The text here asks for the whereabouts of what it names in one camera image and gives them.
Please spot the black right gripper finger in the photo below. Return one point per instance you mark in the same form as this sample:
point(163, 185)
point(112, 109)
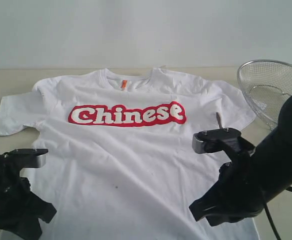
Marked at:
point(216, 220)
point(209, 204)

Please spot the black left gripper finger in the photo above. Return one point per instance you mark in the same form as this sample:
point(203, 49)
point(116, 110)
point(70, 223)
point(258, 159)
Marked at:
point(44, 210)
point(27, 228)

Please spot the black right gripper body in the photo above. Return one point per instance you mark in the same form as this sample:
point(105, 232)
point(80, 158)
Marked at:
point(235, 195)

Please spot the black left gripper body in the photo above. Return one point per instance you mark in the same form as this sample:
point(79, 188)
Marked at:
point(16, 197)

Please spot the white t-shirt red lettering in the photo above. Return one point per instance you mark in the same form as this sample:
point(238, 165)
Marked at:
point(120, 163)

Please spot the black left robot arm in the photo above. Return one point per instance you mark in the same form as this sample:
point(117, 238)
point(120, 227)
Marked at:
point(21, 209)

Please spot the metal wire mesh basket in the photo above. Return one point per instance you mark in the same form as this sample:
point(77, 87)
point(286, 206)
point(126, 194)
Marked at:
point(265, 84)

